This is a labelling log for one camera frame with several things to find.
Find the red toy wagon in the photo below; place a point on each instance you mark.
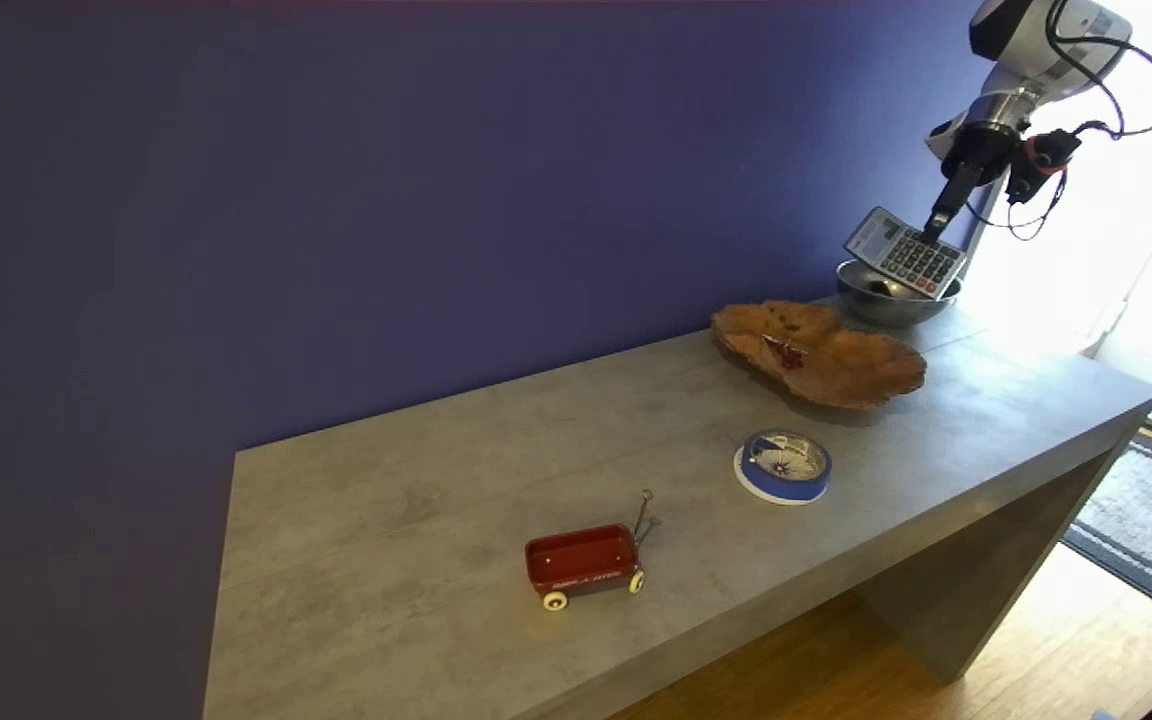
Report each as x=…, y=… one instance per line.
x=581, y=560

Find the brown wooden bowl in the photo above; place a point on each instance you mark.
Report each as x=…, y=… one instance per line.
x=841, y=365

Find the silver metal bowl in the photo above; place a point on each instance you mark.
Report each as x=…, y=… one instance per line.
x=891, y=306

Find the grey calculator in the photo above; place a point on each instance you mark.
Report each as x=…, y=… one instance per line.
x=904, y=252

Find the small red object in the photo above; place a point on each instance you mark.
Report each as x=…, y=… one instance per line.
x=788, y=353

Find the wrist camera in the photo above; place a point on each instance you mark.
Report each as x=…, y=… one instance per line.
x=1036, y=158

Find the blue roll of tape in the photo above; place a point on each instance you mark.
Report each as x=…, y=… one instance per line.
x=784, y=470

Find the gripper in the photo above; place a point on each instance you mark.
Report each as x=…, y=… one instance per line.
x=981, y=155

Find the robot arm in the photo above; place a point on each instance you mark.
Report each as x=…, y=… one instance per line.
x=1026, y=45

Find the grey floor mat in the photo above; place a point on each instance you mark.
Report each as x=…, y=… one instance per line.
x=1151, y=520

